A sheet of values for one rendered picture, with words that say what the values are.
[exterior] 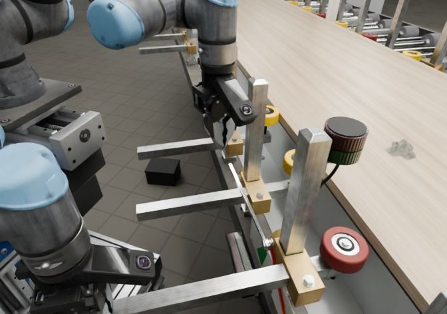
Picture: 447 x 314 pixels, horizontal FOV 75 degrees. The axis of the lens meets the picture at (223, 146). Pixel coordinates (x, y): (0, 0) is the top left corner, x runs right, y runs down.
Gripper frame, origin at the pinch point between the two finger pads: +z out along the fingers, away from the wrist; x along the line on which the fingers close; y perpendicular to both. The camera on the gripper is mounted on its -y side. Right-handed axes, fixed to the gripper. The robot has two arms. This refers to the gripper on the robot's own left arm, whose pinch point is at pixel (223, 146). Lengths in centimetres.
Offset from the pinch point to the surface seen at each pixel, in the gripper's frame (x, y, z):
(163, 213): 16.8, 1.5, 14.2
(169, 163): -24, 99, 83
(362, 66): -86, 20, 5
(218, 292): 17.8, -24.7, 9.1
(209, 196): 5.1, -1.3, 12.8
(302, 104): -39.4, 11.0, 5.1
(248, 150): -5.5, -2.8, 1.7
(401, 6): -139, 39, -10
